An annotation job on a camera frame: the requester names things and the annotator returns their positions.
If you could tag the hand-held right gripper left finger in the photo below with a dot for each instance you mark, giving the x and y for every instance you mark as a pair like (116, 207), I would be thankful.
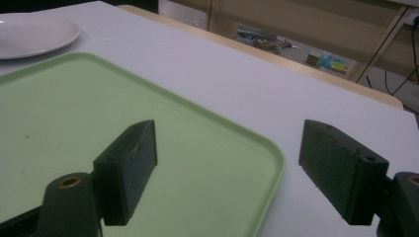
(126, 171)

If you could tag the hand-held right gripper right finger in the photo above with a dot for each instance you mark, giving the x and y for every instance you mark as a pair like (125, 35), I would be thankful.
(342, 171)

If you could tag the light green plastic tray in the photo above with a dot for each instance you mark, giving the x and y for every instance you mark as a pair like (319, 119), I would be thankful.
(99, 131)

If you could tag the pile of colourful small items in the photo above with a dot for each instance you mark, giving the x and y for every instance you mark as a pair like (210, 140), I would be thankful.
(327, 62)

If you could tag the white ceramic plate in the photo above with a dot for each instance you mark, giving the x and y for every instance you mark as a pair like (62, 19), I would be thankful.
(29, 34)

